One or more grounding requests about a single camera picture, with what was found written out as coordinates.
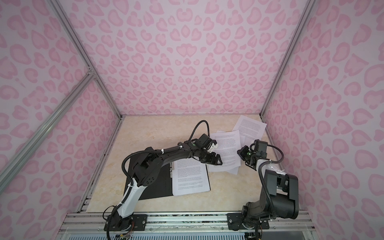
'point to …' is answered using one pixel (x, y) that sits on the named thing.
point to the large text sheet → (229, 151)
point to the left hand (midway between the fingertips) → (219, 161)
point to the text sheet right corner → (249, 130)
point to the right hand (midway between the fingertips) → (238, 148)
